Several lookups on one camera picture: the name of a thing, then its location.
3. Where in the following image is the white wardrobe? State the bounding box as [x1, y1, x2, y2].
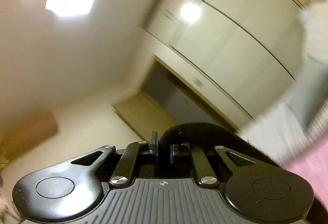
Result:
[145, 0, 311, 128]

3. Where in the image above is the black garment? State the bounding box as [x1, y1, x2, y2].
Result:
[156, 122, 278, 178]

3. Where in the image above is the pink floral blanket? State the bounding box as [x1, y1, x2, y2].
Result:
[282, 143, 328, 209]

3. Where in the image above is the white ribbed duvet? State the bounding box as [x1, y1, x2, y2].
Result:
[238, 1, 327, 165]

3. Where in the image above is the wooden door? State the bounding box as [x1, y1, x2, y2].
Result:
[113, 91, 179, 141]

